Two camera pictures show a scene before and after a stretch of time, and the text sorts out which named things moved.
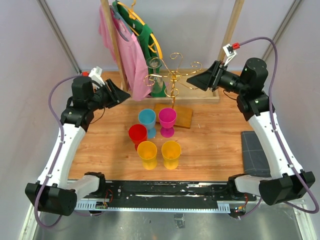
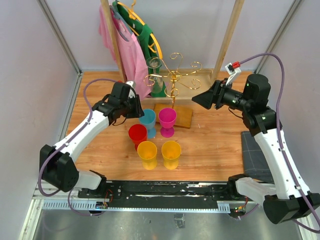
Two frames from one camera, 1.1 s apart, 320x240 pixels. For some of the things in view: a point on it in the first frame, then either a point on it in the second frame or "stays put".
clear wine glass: [156, 80] stays put
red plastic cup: [138, 134] stays put
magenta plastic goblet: [167, 118] stays put
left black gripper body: [103, 97] → [131, 108]
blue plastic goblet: [147, 117] stays put
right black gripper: [210, 78] → [214, 95]
